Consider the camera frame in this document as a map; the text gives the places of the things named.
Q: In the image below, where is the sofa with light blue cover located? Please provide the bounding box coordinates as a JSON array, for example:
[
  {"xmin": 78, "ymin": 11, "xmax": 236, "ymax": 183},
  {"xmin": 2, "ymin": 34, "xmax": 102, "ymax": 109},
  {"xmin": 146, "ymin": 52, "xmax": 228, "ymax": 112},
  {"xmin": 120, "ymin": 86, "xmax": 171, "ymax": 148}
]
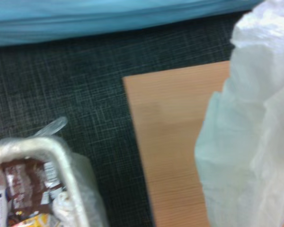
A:
[{"xmin": 0, "ymin": 0, "xmax": 264, "ymax": 48}]

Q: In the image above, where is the bin lined with plastic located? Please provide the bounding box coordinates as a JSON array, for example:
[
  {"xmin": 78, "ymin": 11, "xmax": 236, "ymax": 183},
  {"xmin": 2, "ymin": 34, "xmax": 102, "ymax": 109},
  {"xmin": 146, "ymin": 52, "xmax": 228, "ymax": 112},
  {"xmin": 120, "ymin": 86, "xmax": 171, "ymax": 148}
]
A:
[{"xmin": 0, "ymin": 115, "xmax": 110, "ymax": 227}]

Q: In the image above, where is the yellow snack wrapper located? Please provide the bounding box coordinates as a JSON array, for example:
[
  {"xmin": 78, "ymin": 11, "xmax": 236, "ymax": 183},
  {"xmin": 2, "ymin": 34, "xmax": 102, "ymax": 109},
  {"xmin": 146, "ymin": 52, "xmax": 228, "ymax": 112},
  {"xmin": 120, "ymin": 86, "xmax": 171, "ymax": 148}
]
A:
[{"xmin": 6, "ymin": 211, "xmax": 60, "ymax": 227}]

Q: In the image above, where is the crumpled white trash tissue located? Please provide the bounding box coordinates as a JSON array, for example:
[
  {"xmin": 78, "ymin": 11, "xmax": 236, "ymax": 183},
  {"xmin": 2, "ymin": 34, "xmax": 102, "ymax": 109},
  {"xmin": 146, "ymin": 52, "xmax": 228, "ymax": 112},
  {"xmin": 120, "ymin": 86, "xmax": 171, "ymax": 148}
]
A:
[{"xmin": 50, "ymin": 190, "xmax": 79, "ymax": 223}]

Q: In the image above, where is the beige plastic trash bin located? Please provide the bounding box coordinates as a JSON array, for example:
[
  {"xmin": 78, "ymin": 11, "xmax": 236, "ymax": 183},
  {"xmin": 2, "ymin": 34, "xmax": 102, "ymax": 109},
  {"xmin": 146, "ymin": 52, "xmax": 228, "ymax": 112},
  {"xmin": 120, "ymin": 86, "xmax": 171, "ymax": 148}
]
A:
[{"xmin": 0, "ymin": 136, "xmax": 91, "ymax": 227}]

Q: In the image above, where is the brown candy wrapper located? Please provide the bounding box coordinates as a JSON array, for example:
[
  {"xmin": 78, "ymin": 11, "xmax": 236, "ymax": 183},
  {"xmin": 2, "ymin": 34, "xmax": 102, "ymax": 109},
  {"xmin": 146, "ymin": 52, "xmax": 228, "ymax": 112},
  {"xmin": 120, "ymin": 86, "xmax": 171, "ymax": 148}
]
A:
[{"xmin": 0, "ymin": 157, "xmax": 65, "ymax": 216}]

